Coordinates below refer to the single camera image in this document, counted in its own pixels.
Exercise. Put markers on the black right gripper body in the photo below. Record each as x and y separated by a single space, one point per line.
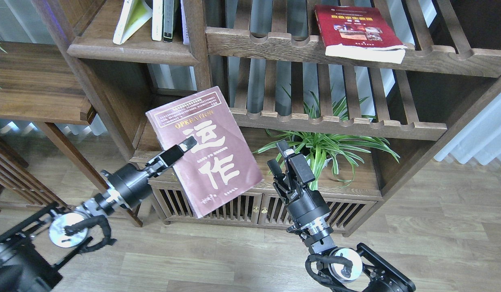
306 207

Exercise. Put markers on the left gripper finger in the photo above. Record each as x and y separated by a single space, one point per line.
187 144

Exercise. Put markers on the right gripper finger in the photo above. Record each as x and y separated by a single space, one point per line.
284 149
275 169

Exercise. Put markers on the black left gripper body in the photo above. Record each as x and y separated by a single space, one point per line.
129 186

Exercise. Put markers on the dark maroon cover book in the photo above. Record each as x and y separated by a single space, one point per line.
220 166

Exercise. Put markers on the yellow green cover book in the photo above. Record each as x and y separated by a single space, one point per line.
134 14

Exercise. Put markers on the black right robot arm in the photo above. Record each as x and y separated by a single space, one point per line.
329 265

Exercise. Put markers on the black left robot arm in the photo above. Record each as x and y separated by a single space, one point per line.
33 252

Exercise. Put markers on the green spider plant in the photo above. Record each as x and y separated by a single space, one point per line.
335 145

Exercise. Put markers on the dark wooden bookshelf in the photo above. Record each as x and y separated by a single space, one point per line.
452 71

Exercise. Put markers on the wooden slatted rack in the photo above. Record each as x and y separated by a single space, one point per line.
15 177

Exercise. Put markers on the white upright book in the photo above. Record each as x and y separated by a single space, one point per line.
157 20

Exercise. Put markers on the dark green upright book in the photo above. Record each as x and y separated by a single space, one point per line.
169 15

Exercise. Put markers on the wooden side table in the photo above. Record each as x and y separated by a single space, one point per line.
37 85

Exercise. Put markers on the red cover book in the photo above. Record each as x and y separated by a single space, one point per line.
358 33

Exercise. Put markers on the white curtain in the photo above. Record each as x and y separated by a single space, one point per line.
479 140

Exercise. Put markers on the white book behind post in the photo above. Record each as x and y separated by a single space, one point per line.
185 35

